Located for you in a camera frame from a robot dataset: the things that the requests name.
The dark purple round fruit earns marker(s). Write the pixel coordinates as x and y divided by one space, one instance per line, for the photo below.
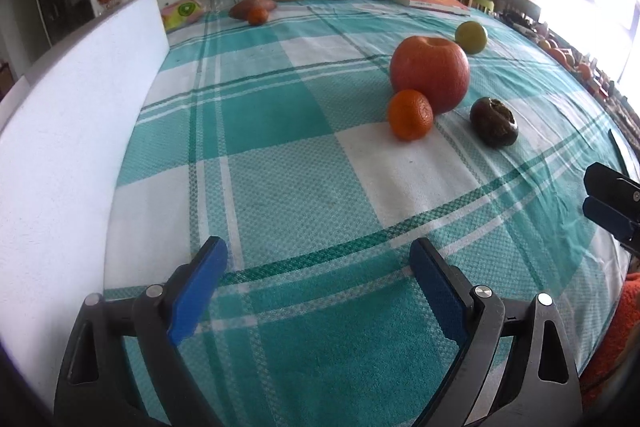
492 123

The pile of orange fruits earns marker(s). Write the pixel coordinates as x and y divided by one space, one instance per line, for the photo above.
567 57

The small orange mandarin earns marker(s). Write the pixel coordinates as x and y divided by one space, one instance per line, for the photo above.
410 114
257 16

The brown sweet potato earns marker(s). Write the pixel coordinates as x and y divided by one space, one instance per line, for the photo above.
247 6

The yellow-green round fruit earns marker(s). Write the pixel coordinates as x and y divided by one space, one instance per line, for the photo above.
471 37

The teal checkered tablecloth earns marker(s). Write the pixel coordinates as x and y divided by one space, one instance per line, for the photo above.
320 167

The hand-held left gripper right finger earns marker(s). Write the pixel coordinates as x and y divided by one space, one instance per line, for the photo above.
440 294

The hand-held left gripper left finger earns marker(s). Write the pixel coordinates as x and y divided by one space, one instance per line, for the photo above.
197 292

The orange cloth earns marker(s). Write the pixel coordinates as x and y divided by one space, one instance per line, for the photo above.
615 337

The white foam board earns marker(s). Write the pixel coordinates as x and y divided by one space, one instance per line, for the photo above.
65 147

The kiwi print cushion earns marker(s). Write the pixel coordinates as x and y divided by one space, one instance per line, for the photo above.
180 13

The large red apple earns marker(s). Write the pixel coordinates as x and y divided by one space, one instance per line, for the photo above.
430 74

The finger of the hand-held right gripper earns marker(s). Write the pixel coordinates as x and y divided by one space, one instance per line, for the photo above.
606 213
607 183

